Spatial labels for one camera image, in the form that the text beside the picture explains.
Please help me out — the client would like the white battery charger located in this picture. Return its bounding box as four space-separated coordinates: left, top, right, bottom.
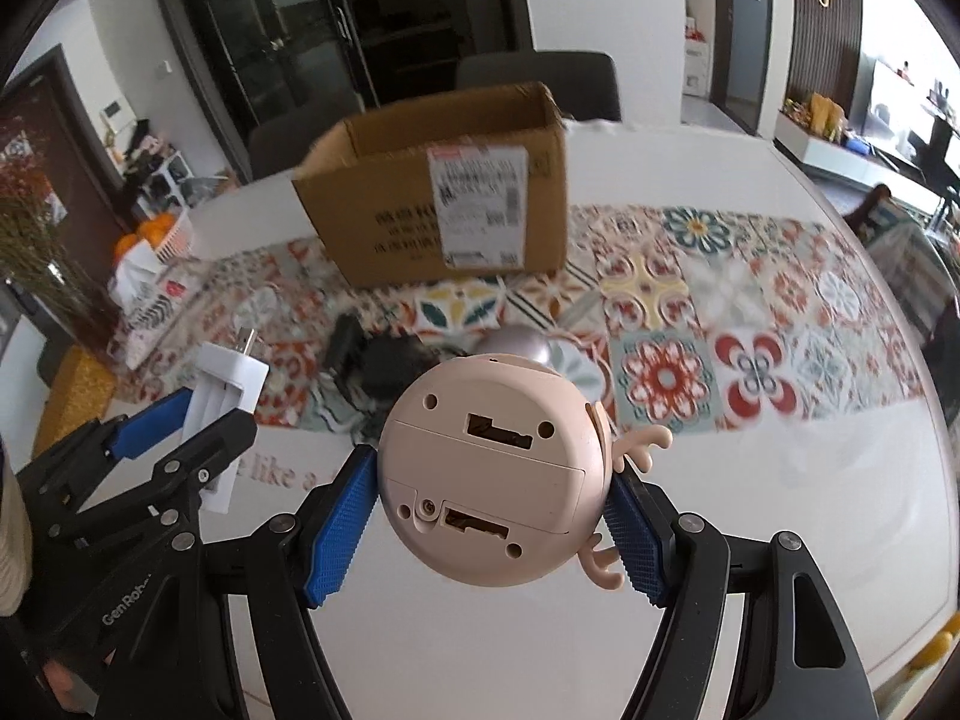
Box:
179 328 272 517

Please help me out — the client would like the pink round deer toy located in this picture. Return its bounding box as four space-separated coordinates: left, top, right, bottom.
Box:
377 353 674 590

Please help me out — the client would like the person's hand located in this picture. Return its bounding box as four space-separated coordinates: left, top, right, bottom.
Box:
43 660 98 717

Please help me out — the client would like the patterned tissue pack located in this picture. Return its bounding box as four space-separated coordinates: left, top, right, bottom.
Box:
109 241 212 371

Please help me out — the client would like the dried flower bouquet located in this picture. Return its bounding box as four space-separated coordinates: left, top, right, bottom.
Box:
2 132 119 367

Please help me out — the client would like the patterned table runner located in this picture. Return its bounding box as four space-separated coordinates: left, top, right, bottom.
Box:
117 205 923 433

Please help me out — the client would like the basket of oranges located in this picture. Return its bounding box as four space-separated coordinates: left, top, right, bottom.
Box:
112 210 194 265

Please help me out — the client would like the white shoe rack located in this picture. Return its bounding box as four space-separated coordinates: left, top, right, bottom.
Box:
109 119 194 223

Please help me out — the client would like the left dark dining chair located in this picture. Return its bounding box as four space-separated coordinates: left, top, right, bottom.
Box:
247 98 364 181

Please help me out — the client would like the dark dining chair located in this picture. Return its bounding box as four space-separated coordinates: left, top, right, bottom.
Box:
455 50 622 122
247 98 364 181

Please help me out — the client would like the brown cardboard box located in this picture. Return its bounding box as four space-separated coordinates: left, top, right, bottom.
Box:
293 82 568 288

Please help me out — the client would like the white tv console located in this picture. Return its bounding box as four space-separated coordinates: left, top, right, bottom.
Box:
775 98 958 215

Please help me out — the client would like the dark glass cabinet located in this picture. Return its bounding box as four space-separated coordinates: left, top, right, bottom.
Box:
160 0 532 181

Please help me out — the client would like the right dark dining chair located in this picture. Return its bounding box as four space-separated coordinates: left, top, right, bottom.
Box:
455 50 622 122

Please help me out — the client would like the black charger with cable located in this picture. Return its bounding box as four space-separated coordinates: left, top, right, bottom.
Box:
311 312 467 445

